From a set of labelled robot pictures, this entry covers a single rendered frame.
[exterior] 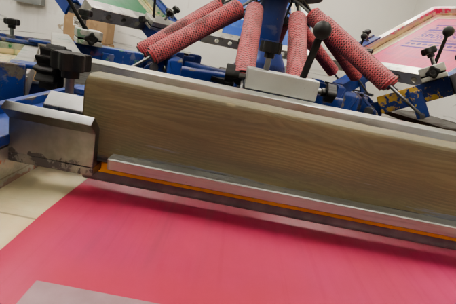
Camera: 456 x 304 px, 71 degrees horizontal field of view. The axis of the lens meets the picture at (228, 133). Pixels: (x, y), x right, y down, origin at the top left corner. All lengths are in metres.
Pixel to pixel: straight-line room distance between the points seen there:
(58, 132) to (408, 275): 0.31
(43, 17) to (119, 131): 4.87
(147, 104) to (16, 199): 0.13
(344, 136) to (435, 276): 0.14
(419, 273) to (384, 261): 0.03
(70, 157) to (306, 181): 0.20
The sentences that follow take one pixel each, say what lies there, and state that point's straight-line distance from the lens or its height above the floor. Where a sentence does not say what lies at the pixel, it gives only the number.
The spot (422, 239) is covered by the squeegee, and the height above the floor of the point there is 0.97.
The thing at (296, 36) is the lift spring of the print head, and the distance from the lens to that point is 0.86.
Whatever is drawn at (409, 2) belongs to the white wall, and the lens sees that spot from 4.93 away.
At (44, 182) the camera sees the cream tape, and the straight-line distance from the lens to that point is 0.33.
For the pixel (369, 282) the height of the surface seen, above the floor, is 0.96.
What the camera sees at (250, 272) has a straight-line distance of 0.24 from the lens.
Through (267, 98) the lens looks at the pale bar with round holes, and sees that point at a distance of 0.50.
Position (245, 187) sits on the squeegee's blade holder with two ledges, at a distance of 0.27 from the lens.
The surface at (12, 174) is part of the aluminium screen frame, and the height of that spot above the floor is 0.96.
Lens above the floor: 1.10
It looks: 15 degrees down
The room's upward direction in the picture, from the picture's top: 11 degrees clockwise
